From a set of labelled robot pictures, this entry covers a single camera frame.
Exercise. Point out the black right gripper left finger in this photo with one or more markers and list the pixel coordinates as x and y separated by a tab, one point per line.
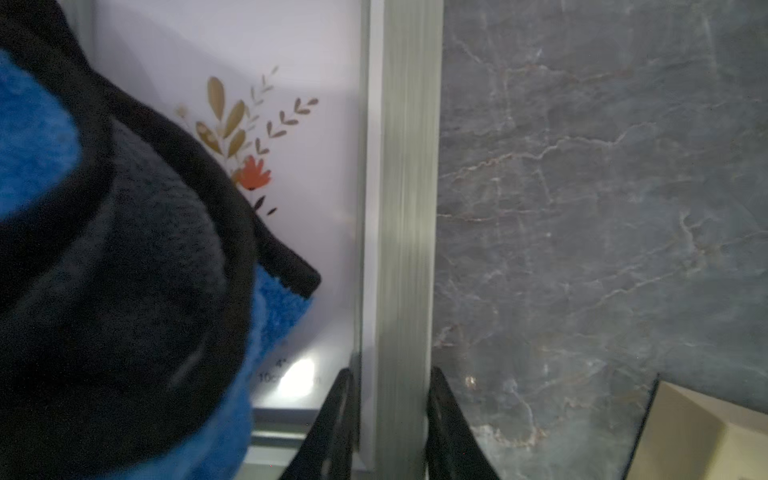
327	451

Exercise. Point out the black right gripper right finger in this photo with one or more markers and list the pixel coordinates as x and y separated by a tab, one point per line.
452	452

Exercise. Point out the blue microfibre cloth black trim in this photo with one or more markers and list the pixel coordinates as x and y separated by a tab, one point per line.
139	289

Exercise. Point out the green-grey picture frame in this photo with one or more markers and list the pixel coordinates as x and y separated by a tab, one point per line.
325	114

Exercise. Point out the light wood picture frame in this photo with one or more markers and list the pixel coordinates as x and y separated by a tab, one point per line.
689	435

